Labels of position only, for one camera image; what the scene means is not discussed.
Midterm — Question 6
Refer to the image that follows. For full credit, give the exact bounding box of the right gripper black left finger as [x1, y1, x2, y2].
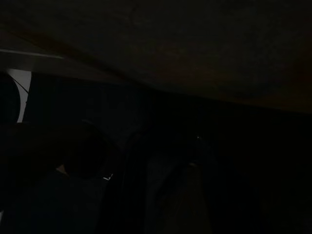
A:
[143, 148, 181, 234]

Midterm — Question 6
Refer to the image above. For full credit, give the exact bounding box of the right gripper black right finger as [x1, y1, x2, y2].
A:
[172, 162, 213, 234]

